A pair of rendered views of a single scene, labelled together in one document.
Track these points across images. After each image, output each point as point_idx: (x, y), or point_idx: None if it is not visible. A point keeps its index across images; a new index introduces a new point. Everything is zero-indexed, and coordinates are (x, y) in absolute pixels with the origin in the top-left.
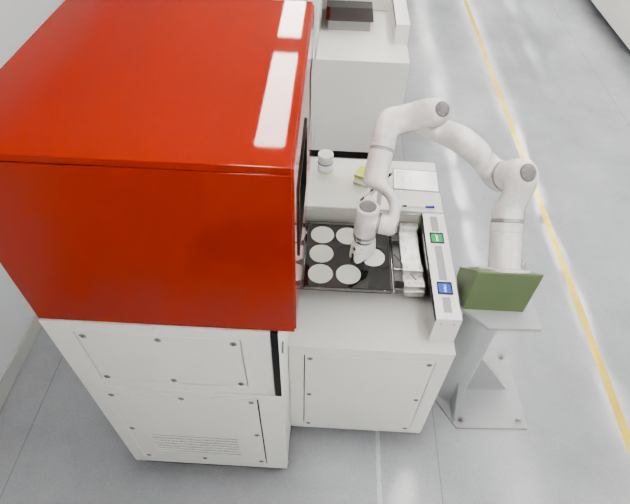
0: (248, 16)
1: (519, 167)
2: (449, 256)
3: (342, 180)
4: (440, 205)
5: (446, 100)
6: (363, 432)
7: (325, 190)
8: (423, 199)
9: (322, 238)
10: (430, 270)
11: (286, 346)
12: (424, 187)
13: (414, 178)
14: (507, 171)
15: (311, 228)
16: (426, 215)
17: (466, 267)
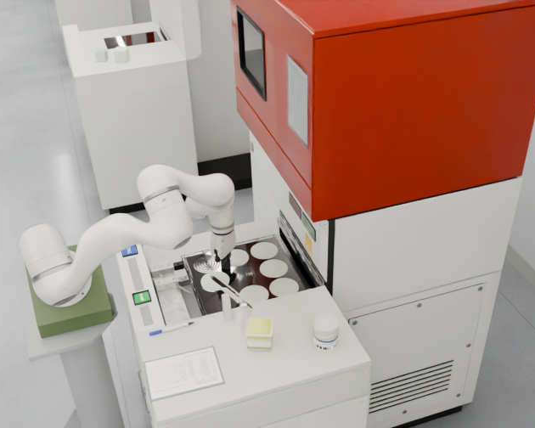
0: (359, 7)
1: (46, 223)
2: (125, 282)
3: (291, 336)
4: (140, 342)
5: (144, 173)
6: None
7: (306, 314)
8: (166, 344)
9: (281, 283)
10: (145, 262)
11: (264, 203)
12: (167, 363)
13: (185, 374)
14: (59, 232)
15: (301, 290)
16: (158, 323)
17: (104, 299)
